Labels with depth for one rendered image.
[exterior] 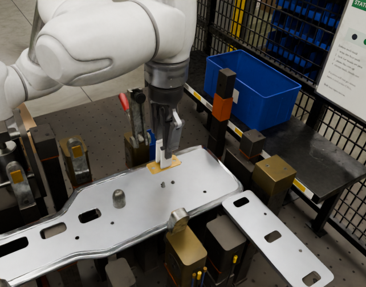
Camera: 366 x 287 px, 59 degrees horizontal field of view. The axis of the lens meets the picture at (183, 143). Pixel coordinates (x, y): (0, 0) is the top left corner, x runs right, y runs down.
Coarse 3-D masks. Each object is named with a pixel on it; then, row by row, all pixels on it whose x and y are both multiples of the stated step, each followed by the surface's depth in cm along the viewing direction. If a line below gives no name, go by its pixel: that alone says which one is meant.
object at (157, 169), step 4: (172, 156) 85; (176, 160) 84; (148, 164) 82; (152, 164) 82; (156, 164) 82; (172, 164) 83; (176, 164) 83; (180, 164) 83; (148, 168) 81; (156, 168) 81; (160, 168) 81; (164, 168) 81; (168, 168) 81; (152, 172) 80; (156, 172) 80
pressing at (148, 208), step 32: (192, 160) 96; (96, 192) 85; (128, 192) 85; (160, 192) 86; (192, 192) 87; (224, 192) 87; (32, 224) 76; (96, 224) 77; (128, 224) 78; (160, 224) 78; (32, 256) 70; (64, 256) 71; (96, 256) 72
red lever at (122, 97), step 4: (120, 96) 94; (124, 96) 95; (120, 100) 94; (124, 100) 94; (124, 104) 94; (128, 104) 94; (124, 108) 94; (128, 108) 94; (128, 112) 94; (128, 116) 93; (140, 132) 93; (140, 136) 92; (140, 140) 92
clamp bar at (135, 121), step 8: (136, 88) 85; (128, 96) 85; (136, 96) 82; (144, 96) 83; (136, 104) 87; (136, 112) 88; (144, 112) 88; (136, 120) 89; (144, 120) 89; (136, 128) 89; (144, 128) 90; (136, 136) 90; (144, 136) 92; (136, 144) 92
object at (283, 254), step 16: (224, 208) 84; (240, 208) 83; (256, 208) 84; (240, 224) 80; (256, 224) 80; (272, 224) 80; (256, 240) 76; (288, 240) 77; (272, 256) 73; (288, 256) 74; (304, 256) 74; (288, 272) 71; (304, 272) 71; (320, 272) 71
